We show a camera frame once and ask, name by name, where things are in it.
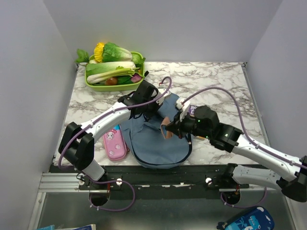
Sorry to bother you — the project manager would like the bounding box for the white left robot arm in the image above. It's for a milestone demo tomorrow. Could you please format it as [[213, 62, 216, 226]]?
[[58, 80, 161, 189]]

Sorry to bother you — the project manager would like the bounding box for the blue fabric backpack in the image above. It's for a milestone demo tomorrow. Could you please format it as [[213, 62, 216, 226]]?
[[120, 93, 193, 169]]

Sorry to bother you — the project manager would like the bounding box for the yellow flower vegetable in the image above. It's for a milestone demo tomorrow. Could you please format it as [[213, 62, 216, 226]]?
[[94, 42, 105, 63]]

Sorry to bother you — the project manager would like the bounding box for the green plastic vegetable tray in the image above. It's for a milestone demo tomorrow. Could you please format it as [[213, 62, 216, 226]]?
[[85, 52, 146, 92]]

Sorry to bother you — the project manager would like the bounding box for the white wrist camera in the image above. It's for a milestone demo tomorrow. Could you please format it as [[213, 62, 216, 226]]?
[[176, 97, 190, 122], [155, 88, 171, 105]]

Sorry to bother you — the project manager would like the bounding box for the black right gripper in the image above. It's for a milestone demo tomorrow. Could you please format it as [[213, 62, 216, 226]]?
[[166, 108, 212, 138]]

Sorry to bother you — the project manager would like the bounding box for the pink pencil case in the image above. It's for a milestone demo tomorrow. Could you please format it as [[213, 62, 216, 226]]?
[[103, 125, 128, 161]]

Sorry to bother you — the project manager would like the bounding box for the white napa cabbage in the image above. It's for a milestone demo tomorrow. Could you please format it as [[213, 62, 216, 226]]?
[[86, 61, 136, 72]]

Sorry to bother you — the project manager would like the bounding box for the green lettuce head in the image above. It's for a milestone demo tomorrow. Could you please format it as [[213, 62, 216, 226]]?
[[102, 42, 132, 62]]

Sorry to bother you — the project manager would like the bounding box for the purple Roald Dahl book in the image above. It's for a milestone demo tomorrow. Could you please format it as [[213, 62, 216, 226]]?
[[188, 104, 207, 140]]

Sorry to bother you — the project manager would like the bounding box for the aluminium mounting rail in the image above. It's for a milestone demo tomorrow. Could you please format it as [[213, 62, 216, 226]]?
[[38, 170, 294, 194]]

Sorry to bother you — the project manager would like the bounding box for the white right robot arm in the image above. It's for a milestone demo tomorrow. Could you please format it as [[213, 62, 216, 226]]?
[[163, 106, 307, 202]]

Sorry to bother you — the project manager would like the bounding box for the blue shark pencil case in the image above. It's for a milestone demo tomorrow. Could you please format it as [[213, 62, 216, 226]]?
[[216, 206, 275, 230]]

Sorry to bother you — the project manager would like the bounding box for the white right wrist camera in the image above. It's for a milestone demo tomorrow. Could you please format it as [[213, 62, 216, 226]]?
[[176, 97, 190, 122]]

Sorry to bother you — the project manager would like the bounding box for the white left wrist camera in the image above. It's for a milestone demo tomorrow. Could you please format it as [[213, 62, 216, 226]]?
[[155, 88, 171, 105]]

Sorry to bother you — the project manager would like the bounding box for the purple onion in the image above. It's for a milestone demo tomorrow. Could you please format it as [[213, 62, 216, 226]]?
[[130, 73, 142, 83]]

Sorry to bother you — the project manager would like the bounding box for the brown mushroom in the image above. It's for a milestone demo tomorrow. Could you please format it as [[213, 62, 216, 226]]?
[[105, 77, 118, 86]]

